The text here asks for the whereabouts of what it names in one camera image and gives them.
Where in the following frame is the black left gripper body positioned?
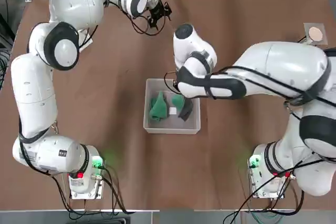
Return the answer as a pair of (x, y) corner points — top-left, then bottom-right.
(150, 3), (166, 23)

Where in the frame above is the green and grey cloth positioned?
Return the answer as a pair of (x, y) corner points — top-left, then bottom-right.
(171, 94), (195, 123)

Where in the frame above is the white plastic box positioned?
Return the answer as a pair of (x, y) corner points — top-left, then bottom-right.
(143, 78), (202, 135)

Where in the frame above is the black cable bundle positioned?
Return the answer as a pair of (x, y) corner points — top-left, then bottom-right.
(223, 165), (305, 223)
(52, 166), (136, 216)

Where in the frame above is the green cable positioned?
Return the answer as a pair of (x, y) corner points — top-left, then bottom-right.
(250, 207), (283, 224)

